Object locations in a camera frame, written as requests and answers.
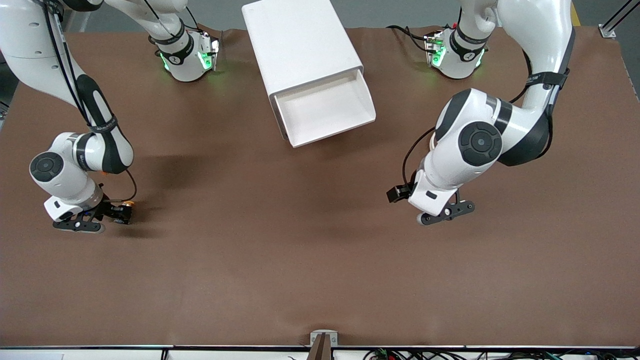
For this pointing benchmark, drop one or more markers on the aluminium frame profile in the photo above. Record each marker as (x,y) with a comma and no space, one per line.
(607,31)

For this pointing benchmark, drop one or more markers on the grey metal bracket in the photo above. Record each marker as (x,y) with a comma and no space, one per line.
(314,337)

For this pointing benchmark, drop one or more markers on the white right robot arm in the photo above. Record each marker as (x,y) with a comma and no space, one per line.
(55,50)

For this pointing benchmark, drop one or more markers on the brown table cover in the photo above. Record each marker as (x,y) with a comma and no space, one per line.
(320,250)

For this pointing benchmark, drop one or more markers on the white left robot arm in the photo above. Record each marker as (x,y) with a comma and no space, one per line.
(475,145)

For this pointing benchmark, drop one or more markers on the white table edge rail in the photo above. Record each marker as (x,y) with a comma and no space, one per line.
(100,354)

